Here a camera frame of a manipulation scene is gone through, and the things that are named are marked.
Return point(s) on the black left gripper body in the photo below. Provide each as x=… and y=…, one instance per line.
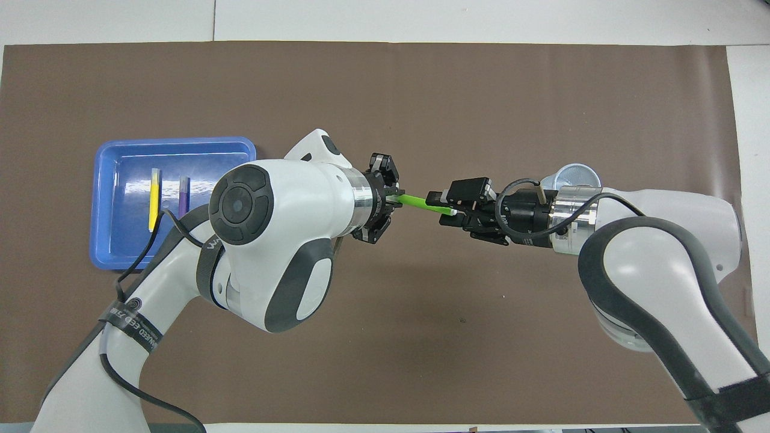
x=379, y=198

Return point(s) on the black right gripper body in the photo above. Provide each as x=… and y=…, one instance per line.
x=523, y=219

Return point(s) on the green pen white cap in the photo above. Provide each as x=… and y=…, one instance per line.
x=418, y=202

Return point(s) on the purple pen white cap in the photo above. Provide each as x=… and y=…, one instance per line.
x=183, y=198

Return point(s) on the yellow pen white cap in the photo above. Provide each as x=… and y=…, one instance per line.
x=154, y=204

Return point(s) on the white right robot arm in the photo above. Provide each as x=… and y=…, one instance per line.
x=662, y=240

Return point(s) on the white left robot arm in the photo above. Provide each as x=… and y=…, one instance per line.
x=289, y=228

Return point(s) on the silver mesh pen cup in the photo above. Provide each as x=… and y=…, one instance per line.
x=574, y=176

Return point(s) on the brown table mat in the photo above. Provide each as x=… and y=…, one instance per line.
x=421, y=90

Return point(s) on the blue plastic tray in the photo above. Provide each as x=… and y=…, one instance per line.
x=114, y=240

